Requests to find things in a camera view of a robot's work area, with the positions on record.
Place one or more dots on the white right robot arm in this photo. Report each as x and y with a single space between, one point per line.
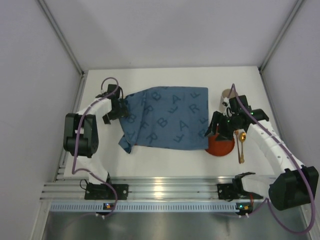
295 183

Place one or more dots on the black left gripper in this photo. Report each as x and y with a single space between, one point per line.
120 109

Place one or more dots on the red round plastic plate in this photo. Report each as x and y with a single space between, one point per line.
219 148

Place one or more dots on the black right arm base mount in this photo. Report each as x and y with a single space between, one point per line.
234 190

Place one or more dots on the right aluminium corner post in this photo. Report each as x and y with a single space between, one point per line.
298 5

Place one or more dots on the aluminium corner post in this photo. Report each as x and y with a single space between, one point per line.
298 5
60 35

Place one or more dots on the beige paper cup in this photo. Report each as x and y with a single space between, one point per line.
224 98

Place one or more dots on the left aluminium corner post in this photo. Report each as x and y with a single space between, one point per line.
60 35

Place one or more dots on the aluminium front rail frame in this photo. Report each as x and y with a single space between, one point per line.
141 189

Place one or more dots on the blue letter-print cloth napkin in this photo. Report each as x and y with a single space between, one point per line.
167 117

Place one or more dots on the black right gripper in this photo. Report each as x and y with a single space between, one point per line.
221 124

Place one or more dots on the copper-coloured fork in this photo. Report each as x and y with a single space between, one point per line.
236 132

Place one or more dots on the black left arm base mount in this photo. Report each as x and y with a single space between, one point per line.
103 192

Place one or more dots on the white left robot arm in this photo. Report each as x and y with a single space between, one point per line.
81 132

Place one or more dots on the perforated white cable duct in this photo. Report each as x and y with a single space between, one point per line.
148 207

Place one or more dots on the gold ornate spoon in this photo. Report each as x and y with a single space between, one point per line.
242 139

